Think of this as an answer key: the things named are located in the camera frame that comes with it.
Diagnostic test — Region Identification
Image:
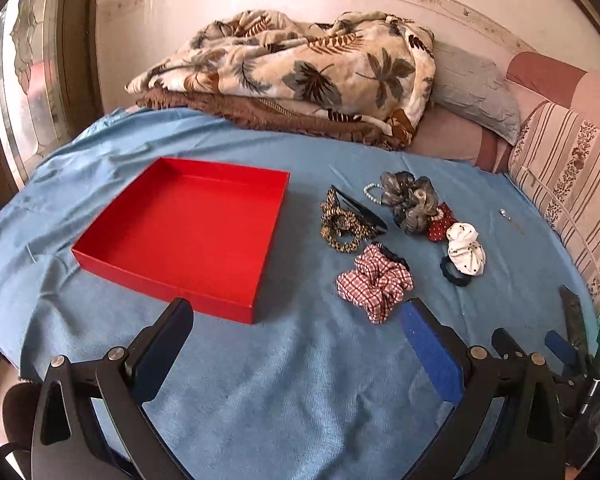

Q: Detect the white dotted scrunchie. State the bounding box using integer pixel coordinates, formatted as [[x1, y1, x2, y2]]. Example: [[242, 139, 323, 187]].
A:
[[446, 222, 486, 276]]

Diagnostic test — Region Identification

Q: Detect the red plaid scrunchie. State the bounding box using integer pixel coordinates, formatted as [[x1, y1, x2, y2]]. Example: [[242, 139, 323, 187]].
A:
[[335, 243, 414, 324]]

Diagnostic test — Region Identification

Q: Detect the grey organza scrunchie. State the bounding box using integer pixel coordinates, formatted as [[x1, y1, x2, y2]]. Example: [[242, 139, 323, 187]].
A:
[[380, 171, 439, 234]]

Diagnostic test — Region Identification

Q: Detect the silver hair pin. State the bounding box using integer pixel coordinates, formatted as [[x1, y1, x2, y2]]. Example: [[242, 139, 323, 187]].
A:
[[498, 208, 524, 233]]

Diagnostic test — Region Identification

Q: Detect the striped floral cushion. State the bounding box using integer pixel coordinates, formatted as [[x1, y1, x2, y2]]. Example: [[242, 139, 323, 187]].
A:
[[508, 101, 600, 313]]

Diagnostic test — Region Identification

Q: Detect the red polka dot scrunchie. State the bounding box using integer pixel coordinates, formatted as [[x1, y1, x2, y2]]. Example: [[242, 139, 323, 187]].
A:
[[426, 203, 456, 243]]

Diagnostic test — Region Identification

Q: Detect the blue bed sheet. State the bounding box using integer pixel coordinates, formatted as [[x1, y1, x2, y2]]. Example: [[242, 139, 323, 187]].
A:
[[0, 108, 596, 479]]

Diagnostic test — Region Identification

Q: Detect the red shallow box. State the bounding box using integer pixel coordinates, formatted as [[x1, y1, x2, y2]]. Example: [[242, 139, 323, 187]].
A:
[[72, 157, 290, 324]]

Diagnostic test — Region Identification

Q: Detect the pink brown pillow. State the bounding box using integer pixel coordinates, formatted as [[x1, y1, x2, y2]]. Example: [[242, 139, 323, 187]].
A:
[[407, 52, 600, 174]]

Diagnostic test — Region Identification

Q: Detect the leopard print scrunchie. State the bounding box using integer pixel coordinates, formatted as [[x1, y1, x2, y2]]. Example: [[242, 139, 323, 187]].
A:
[[320, 188, 377, 254]]

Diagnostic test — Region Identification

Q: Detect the grey pillow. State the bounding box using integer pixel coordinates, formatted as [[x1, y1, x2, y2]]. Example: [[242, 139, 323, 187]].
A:
[[431, 41, 521, 145]]

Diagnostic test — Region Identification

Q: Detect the black hair clip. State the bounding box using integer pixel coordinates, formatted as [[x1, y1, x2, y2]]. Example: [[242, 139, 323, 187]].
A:
[[330, 185, 388, 235]]

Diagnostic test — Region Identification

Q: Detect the leaf print blanket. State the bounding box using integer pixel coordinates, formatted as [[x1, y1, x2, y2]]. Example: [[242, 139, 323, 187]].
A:
[[125, 10, 436, 145]]

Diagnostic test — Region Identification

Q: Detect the brown ruffled blanket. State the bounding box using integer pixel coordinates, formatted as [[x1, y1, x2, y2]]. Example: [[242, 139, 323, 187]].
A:
[[136, 88, 407, 152]]

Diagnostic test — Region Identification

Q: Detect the dark blue hair tie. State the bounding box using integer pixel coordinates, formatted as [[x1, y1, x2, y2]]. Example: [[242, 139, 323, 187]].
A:
[[439, 254, 475, 288]]

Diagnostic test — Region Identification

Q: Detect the black hair tie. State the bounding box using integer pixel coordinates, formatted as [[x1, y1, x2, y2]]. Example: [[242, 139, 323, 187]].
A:
[[371, 240, 412, 272]]

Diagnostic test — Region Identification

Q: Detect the small pearl bracelet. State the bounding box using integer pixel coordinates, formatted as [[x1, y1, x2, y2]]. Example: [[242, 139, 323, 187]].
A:
[[362, 182, 386, 206]]

